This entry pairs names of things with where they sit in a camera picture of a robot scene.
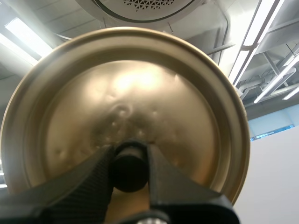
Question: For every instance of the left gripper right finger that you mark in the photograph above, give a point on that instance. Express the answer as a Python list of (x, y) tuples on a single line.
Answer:
[(182, 193)]

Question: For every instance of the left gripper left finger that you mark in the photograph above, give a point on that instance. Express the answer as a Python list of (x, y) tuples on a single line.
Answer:
[(70, 193)]

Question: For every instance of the long ceiling light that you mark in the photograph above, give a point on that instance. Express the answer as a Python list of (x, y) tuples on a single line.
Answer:
[(280, 81), (254, 39), (14, 46), (25, 36)]

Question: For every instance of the gold lid with black knob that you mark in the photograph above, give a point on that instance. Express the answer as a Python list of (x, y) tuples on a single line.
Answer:
[(130, 93)]

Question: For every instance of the round ceiling air vent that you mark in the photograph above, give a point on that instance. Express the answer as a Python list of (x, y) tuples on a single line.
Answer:
[(144, 5)]

